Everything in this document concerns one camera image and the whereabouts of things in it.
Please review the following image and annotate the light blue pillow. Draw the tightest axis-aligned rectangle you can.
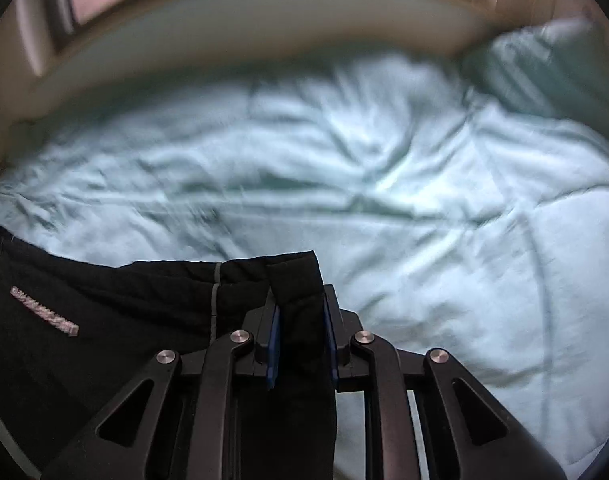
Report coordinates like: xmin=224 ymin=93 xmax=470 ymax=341
xmin=461 ymin=16 xmax=607 ymax=123

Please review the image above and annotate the beige window sill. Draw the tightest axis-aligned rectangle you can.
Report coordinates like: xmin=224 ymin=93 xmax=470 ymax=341
xmin=14 ymin=0 xmax=502 ymax=126

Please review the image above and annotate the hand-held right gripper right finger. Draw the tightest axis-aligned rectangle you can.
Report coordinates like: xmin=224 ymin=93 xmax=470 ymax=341
xmin=323 ymin=284 xmax=568 ymax=480

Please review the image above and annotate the light blue duvet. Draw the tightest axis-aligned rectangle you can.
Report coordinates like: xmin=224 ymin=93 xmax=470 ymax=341
xmin=0 ymin=45 xmax=609 ymax=480

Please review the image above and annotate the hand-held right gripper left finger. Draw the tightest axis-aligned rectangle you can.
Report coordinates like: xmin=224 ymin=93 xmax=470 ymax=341
xmin=42 ymin=290 xmax=282 ymax=480

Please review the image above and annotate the black hooded jacket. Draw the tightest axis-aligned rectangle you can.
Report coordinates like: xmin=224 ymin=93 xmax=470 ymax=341
xmin=0 ymin=224 xmax=341 ymax=480

